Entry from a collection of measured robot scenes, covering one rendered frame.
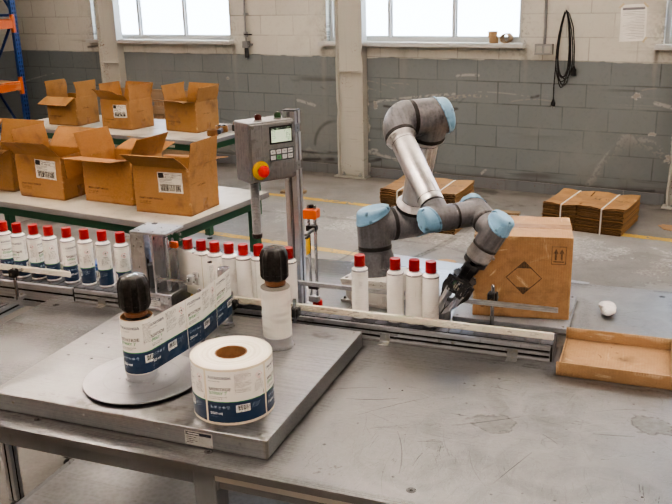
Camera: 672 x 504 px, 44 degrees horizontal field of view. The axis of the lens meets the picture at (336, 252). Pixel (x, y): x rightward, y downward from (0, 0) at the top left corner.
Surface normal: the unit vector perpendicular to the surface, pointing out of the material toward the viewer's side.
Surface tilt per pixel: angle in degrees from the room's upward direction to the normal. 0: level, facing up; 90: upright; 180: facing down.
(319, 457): 0
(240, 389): 90
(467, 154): 90
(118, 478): 1
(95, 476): 1
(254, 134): 90
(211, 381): 90
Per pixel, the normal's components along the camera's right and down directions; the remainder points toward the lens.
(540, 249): -0.21, 0.30
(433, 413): -0.03, -0.95
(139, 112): 0.83, 0.14
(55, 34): -0.50, 0.28
